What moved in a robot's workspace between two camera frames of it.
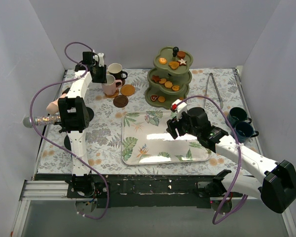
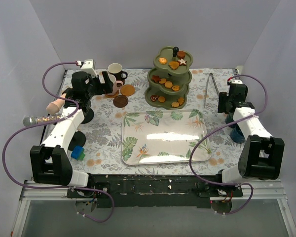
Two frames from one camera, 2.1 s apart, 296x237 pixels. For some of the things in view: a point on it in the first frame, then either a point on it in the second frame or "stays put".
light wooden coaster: (128, 90) stays put
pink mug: (110, 88) stays put
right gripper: (174, 126) to (222, 102)
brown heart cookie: (173, 64) stays put
